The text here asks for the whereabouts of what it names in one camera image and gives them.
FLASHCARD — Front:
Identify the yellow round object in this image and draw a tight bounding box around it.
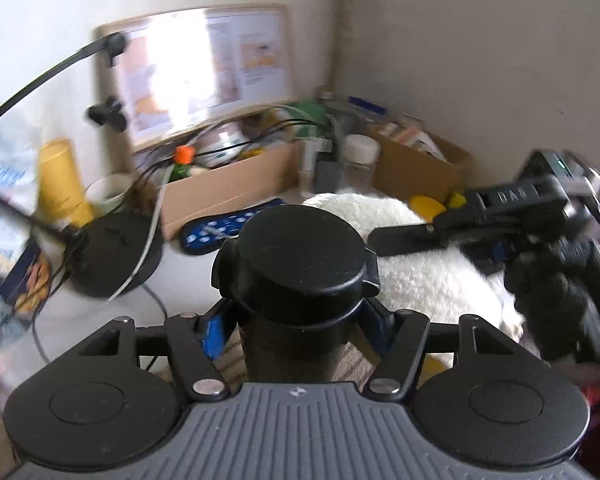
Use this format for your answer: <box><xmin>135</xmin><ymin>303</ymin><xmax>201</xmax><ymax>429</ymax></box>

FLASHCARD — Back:
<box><xmin>409</xmin><ymin>195</ymin><xmax>448</xmax><ymax>223</ymax></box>

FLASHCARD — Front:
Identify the white towel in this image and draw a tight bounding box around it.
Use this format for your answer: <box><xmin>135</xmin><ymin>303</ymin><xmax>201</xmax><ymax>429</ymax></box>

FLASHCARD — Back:
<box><xmin>302</xmin><ymin>192</ymin><xmax>526</xmax><ymax>346</ymax></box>

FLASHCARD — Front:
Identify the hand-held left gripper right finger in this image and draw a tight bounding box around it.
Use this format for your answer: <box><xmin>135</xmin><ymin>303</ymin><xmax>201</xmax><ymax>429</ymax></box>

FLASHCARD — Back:
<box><xmin>364</xmin><ymin>301</ymin><xmax>522</xmax><ymax>404</ymax></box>

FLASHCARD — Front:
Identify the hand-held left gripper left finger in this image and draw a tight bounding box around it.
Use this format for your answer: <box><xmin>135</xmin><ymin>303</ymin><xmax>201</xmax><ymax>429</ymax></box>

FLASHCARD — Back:
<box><xmin>80</xmin><ymin>304</ymin><xmax>232</xmax><ymax>404</ymax></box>

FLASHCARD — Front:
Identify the white cable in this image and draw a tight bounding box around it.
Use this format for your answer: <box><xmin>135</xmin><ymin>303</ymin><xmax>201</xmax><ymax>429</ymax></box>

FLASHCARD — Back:
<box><xmin>112</xmin><ymin>167</ymin><xmax>173</xmax><ymax>303</ymax></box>

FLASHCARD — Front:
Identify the clear bottle white lid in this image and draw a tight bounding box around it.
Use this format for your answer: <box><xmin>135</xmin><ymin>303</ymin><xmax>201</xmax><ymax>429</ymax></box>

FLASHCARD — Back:
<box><xmin>341</xmin><ymin>134</ymin><xmax>382</xmax><ymax>196</ymax></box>

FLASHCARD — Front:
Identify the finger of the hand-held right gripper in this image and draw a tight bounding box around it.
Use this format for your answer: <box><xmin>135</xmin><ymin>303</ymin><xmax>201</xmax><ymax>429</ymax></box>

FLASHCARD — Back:
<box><xmin>367</xmin><ymin>204</ymin><xmax>482</xmax><ymax>258</ymax></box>
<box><xmin>459</xmin><ymin>239</ymin><xmax>514</xmax><ymax>277</ymax></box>

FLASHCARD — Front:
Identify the long cardboard box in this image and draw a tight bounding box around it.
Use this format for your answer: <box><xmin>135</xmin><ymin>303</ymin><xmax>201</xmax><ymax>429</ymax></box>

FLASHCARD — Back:
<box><xmin>155</xmin><ymin>140</ymin><xmax>306</xmax><ymax>241</ymax></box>

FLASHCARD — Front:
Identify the green plastic container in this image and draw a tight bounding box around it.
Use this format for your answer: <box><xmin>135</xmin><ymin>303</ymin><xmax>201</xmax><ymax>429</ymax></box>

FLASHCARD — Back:
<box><xmin>285</xmin><ymin>101</ymin><xmax>331</xmax><ymax>136</ymax></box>

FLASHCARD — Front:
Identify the blue printed snack box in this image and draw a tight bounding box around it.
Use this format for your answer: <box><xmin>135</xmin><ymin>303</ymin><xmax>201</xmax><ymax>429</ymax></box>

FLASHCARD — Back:
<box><xmin>0</xmin><ymin>240</ymin><xmax>56</xmax><ymax>316</ymax></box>

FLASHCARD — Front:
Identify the black charger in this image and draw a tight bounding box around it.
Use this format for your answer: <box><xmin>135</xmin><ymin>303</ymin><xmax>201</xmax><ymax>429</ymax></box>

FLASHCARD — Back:
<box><xmin>314</xmin><ymin>159</ymin><xmax>343</xmax><ymax>193</ymax></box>

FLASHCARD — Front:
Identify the blue polka dot pad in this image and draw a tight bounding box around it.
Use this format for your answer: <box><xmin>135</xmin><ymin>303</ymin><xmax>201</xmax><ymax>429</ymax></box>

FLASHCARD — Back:
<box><xmin>180</xmin><ymin>197</ymin><xmax>288</xmax><ymax>257</ymax></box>

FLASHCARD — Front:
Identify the green bottle orange cap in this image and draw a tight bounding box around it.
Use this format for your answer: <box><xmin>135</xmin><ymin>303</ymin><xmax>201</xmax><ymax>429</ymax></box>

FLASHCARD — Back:
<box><xmin>169</xmin><ymin>145</ymin><xmax>197</xmax><ymax>183</ymax></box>

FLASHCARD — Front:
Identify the framed photo collage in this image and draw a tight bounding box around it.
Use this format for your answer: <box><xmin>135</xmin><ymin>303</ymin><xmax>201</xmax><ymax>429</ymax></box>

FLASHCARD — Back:
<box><xmin>94</xmin><ymin>4</ymin><xmax>297</xmax><ymax>153</ymax></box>

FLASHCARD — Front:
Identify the jar with blue lid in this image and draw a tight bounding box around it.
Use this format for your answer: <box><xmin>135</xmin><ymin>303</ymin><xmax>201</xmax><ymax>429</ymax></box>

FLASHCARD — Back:
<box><xmin>347</xmin><ymin>95</ymin><xmax>386</xmax><ymax>116</ymax></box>

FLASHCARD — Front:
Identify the black cable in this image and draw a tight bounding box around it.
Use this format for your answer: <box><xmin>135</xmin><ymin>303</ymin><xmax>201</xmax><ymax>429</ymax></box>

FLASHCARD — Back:
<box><xmin>32</xmin><ymin>280</ymin><xmax>168</xmax><ymax>366</ymax></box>

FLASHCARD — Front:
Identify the black thermos bottle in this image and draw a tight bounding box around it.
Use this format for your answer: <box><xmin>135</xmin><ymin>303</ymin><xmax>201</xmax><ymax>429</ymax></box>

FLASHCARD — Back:
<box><xmin>211</xmin><ymin>206</ymin><xmax>382</xmax><ymax>385</ymax></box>

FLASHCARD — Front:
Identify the white cup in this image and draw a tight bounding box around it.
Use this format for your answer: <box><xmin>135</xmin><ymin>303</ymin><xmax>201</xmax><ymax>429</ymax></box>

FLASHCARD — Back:
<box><xmin>84</xmin><ymin>172</ymin><xmax>133</xmax><ymax>216</ymax></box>

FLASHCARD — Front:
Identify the yellow cylindrical can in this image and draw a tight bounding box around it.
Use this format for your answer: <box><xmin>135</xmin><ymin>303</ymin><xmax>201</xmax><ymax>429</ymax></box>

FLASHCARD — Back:
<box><xmin>37</xmin><ymin>139</ymin><xmax>95</xmax><ymax>228</ymax></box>

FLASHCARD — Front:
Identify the black articulated stand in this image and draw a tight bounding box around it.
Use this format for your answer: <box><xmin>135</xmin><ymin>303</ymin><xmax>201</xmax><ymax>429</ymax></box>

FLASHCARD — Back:
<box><xmin>0</xmin><ymin>31</ymin><xmax>165</xmax><ymax>302</ymax></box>

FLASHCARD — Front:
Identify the small cardboard box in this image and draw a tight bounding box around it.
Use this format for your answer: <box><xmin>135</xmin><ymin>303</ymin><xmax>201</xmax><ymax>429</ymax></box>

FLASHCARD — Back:
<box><xmin>365</xmin><ymin>125</ymin><xmax>476</xmax><ymax>206</ymax></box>

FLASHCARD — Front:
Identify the person's right hand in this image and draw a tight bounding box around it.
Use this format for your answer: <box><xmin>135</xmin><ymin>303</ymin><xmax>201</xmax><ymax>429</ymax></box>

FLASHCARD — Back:
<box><xmin>504</xmin><ymin>239</ymin><xmax>600</xmax><ymax>362</ymax></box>

